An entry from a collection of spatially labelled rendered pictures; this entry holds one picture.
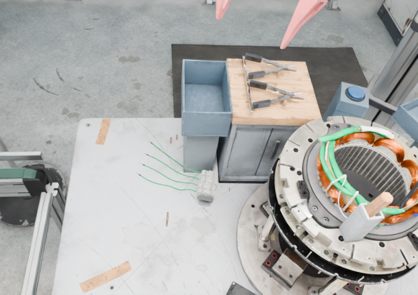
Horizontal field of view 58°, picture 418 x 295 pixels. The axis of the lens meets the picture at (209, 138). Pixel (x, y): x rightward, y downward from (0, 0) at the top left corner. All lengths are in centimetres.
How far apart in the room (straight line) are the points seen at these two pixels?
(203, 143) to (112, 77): 155
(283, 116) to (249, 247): 33
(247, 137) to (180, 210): 27
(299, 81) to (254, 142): 18
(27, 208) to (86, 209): 96
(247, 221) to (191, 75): 40
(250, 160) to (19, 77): 182
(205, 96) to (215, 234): 35
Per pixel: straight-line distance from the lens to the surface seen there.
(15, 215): 197
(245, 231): 97
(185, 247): 96
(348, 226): 67
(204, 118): 83
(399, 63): 114
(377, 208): 61
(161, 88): 235
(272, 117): 84
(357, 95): 100
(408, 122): 100
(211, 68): 95
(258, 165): 102
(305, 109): 88
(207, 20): 289
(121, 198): 102
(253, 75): 88
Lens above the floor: 168
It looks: 53 degrees down
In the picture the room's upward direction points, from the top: 9 degrees clockwise
